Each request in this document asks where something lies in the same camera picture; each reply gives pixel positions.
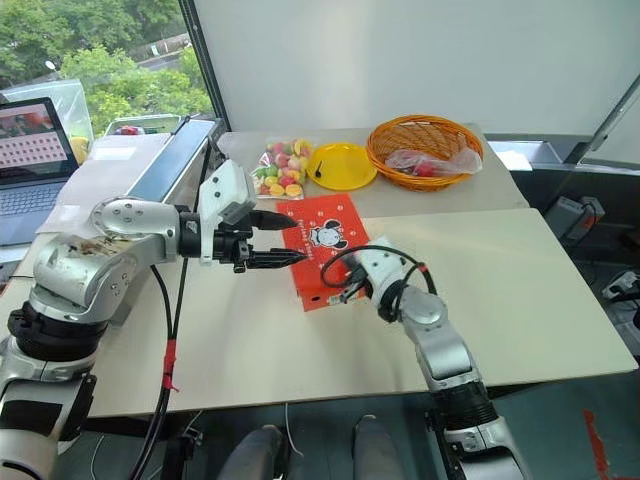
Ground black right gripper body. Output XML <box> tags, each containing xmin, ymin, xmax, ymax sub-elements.
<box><xmin>345</xmin><ymin>253</ymin><xmax>374</xmax><ymax>302</ymax></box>

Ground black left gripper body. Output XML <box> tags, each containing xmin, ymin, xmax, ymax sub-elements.
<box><xmin>212</xmin><ymin>223</ymin><xmax>254</xmax><ymax>276</ymax></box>

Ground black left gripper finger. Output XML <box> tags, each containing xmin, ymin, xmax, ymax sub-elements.
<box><xmin>249</xmin><ymin>209</ymin><xmax>298</xmax><ymax>232</ymax></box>
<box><xmin>247</xmin><ymin>247</ymin><xmax>308</xmax><ymax>271</ymax></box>

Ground orange cardboard box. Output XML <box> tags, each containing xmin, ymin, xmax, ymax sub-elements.
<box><xmin>275</xmin><ymin>193</ymin><xmax>374</xmax><ymax>313</ymax></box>

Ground conveyor belt with dark band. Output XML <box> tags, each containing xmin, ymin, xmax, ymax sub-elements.
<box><xmin>121</xmin><ymin>115</ymin><xmax>227</xmax><ymax>202</ymax></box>

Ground grey battery packs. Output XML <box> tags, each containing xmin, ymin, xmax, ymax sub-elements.
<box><xmin>543</xmin><ymin>195</ymin><xmax>607</xmax><ymax>242</ymax></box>

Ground clear bag of colourful sweets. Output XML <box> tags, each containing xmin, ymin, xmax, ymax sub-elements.
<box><xmin>249</xmin><ymin>137</ymin><xmax>315</xmax><ymax>201</ymax></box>

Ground yellow plastic plate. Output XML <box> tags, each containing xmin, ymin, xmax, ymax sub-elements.
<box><xmin>305</xmin><ymin>141</ymin><xmax>379</xmax><ymax>192</ymax></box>

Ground clear plastic bag with red contents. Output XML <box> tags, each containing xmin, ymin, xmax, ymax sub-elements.
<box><xmin>384</xmin><ymin>146</ymin><xmax>484</xmax><ymax>178</ymax></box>

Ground metal tray with small items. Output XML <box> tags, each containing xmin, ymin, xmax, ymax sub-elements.
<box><xmin>103</xmin><ymin>113</ymin><xmax>183</xmax><ymax>138</ymax></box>

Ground orange woven basket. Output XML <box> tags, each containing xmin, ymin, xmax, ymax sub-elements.
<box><xmin>365</xmin><ymin>114</ymin><xmax>485</xmax><ymax>193</ymax></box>

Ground yellow object beside laptop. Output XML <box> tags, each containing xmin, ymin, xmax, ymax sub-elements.
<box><xmin>69</xmin><ymin>133</ymin><xmax>92</xmax><ymax>166</ymax></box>

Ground dark rounded shape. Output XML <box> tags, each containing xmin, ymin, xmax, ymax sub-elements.
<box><xmin>219</xmin><ymin>424</ymin><xmax>290</xmax><ymax>480</ymax></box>

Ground translucent plastic cover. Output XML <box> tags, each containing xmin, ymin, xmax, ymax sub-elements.
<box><xmin>1</xmin><ymin>78</ymin><xmax>94</xmax><ymax>147</ymax></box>

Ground grey open laptop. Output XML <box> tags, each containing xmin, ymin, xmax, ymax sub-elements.
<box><xmin>0</xmin><ymin>96</ymin><xmax>81</xmax><ymax>249</ymax></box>

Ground black and white floor device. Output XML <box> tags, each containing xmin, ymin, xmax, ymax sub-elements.
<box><xmin>601</xmin><ymin>269</ymin><xmax>640</xmax><ymax>302</ymax></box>

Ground red floor tape strip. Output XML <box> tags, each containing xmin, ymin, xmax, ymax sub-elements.
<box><xmin>581</xmin><ymin>408</ymin><xmax>613</xmax><ymax>480</ymax></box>

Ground slanted metal pole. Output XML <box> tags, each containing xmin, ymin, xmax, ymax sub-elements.
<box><xmin>563</xmin><ymin>74</ymin><xmax>640</xmax><ymax>165</ymax></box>

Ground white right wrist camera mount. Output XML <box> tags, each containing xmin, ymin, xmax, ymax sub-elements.
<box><xmin>349</xmin><ymin>234</ymin><xmax>410</xmax><ymax>312</ymax></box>

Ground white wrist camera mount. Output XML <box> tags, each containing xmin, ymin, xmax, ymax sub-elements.
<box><xmin>195</xmin><ymin>159</ymin><xmax>259</xmax><ymax>267</ymax></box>
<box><xmin>349</xmin><ymin>234</ymin><xmax>410</xmax><ymax>312</ymax></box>

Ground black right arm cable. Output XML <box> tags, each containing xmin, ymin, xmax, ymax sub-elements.
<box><xmin>319</xmin><ymin>246</ymin><xmax>439</xmax><ymax>324</ymax></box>

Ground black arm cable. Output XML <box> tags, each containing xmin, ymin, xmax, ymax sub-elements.
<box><xmin>128</xmin><ymin>133</ymin><xmax>226</xmax><ymax>480</ymax></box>
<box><xmin>319</xmin><ymin>246</ymin><xmax>439</xmax><ymax>324</ymax></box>

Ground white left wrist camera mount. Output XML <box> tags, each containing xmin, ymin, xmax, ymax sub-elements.
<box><xmin>195</xmin><ymin>159</ymin><xmax>259</xmax><ymax>267</ymax></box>

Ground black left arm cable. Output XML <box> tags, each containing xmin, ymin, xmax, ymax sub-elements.
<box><xmin>128</xmin><ymin>133</ymin><xmax>226</xmax><ymax>480</ymax></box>

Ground thin white cord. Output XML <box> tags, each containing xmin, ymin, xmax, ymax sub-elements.
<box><xmin>283</xmin><ymin>399</ymin><xmax>306</xmax><ymax>458</ymax></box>

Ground black window frame post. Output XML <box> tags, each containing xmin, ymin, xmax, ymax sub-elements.
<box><xmin>178</xmin><ymin>0</ymin><xmax>232</xmax><ymax>134</ymax></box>

